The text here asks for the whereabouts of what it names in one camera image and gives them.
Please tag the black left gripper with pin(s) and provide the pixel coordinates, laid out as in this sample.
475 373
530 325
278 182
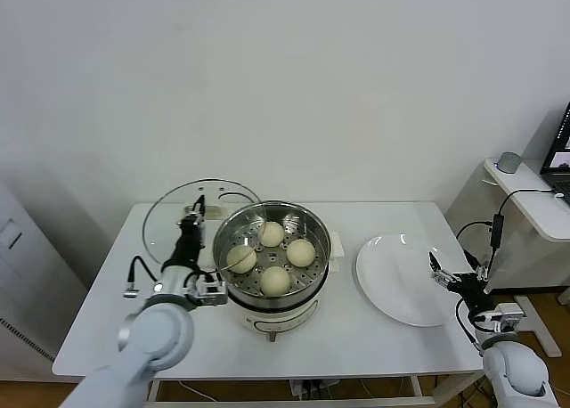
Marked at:
189 243

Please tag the small grey cylinder speaker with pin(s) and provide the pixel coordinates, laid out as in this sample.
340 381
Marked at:
509 163

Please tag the round white plate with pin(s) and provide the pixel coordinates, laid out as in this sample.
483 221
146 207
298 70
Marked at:
401 288

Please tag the white cabinet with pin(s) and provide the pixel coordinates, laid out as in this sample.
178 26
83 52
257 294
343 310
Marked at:
26 270

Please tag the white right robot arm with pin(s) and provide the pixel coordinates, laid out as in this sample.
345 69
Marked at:
512 368

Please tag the white steamed baozi bun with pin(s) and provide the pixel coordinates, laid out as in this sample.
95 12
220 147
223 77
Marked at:
271 233
300 253
274 280
241 259

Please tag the black laptop computer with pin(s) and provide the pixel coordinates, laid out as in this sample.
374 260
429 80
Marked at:
559 158

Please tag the white power strip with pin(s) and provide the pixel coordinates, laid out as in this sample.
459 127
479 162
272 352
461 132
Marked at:
307 388

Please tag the perforated steel steamer basket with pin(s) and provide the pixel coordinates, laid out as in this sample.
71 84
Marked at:
307 224

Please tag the white electric cooker base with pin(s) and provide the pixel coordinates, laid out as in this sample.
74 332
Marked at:
276 321

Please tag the white side desk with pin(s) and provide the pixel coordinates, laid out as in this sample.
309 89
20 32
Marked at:
525 212

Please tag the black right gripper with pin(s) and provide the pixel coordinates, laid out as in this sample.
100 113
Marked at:
469 290

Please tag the white table frame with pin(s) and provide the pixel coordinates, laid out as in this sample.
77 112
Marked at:
418 383

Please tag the round glass pot lid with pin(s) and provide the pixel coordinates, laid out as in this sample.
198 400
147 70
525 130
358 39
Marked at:
160 230

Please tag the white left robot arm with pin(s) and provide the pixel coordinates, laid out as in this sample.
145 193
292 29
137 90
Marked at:
156 332

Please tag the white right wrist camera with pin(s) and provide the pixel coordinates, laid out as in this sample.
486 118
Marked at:
507 314

